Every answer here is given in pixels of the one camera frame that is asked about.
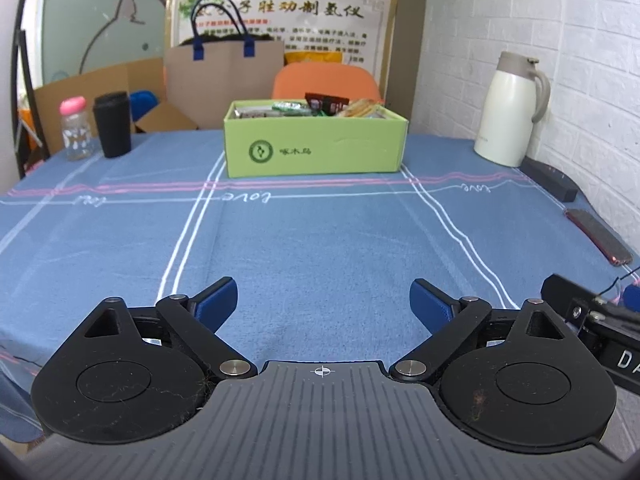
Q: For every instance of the clear packet of brown bars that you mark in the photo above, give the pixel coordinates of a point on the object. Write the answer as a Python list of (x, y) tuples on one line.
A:
[(252, 112)]

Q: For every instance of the dark red snack packet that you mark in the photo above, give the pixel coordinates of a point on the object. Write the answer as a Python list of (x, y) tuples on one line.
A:
[(327, 104)]

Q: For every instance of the blue plastic object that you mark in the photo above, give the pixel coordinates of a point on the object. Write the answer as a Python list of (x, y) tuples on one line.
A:
[(142, 105)]

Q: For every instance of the wall poster with green border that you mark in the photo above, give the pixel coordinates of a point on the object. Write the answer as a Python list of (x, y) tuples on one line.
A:
[(320, 20)]

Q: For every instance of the black rectangular box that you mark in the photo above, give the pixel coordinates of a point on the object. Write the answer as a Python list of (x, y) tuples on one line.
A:
[(550, 180)]

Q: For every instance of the blue striped tablecloth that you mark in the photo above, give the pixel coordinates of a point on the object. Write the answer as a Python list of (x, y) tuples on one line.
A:
[(320, 240)]

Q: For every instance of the brown cardboard box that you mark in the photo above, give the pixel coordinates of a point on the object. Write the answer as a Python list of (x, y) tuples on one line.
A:
[(75, 95)]

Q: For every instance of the white thermos jug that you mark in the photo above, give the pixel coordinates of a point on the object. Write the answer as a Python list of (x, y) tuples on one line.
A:
[(505, 110)]

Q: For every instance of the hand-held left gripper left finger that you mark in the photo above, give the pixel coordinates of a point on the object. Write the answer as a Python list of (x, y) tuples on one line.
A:
[(217, 302)]

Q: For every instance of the green candy wrapper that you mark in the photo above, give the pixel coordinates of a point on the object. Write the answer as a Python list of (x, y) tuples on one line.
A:
[(291, 109)]

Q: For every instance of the green cardboard box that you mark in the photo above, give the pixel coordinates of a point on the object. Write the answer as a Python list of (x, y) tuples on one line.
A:
[(315, 147)]

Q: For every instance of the clear bottle pink cap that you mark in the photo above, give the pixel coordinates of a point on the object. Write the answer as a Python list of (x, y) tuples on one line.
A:
[(77, 135)]

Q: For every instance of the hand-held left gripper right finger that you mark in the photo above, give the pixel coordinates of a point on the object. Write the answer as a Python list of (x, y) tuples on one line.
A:
[(430, 305)]

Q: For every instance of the black tumbler cup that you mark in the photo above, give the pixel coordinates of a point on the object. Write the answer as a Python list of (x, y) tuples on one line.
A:
[(114, 127)]

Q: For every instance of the orange chair back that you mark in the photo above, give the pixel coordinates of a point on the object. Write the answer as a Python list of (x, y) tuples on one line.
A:
[(325, 80)]

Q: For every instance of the red fried snack packet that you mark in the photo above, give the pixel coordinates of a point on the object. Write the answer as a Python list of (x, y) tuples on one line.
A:
[(362, 109)]

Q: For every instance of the smartphone with red case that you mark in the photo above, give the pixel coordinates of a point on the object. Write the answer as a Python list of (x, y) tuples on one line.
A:
[(600, 237)]

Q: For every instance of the frosted glass panel cat outline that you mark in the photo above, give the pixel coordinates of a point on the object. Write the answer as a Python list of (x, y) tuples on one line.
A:
[(90, 15)]

